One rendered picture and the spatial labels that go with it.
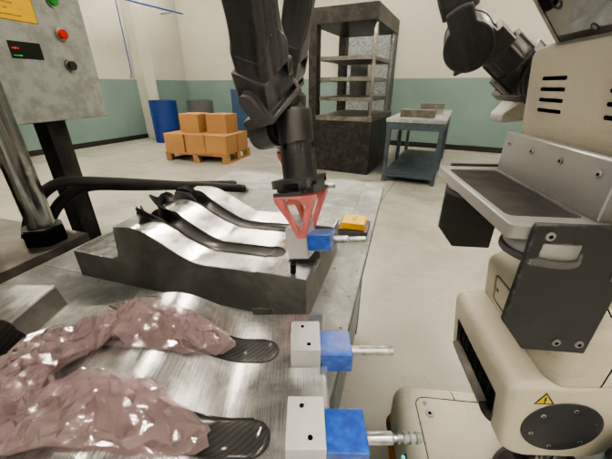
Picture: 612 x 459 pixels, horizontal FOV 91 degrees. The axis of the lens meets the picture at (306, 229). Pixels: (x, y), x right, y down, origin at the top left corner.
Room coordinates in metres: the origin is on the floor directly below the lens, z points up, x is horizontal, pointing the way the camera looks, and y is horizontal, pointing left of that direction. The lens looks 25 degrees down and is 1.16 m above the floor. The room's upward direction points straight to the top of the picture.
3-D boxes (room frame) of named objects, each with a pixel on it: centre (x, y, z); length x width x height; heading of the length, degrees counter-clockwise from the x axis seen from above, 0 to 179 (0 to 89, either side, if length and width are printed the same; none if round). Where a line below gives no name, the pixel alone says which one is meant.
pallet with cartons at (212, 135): (5.48, 1.73, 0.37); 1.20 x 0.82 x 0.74; 72
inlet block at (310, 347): (0.29, -0.05, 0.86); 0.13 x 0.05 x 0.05; 90
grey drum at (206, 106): (7.34, 2.39, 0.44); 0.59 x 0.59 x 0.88
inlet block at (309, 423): (0.18, -0.05, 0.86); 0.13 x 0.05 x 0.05; 90
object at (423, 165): (4.71, -1.73, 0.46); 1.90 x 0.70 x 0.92; 154
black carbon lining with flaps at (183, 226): (0.58, 0.19, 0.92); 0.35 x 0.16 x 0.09; 73
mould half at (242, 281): (0.59, 0.20, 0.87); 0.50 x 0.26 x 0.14; 73
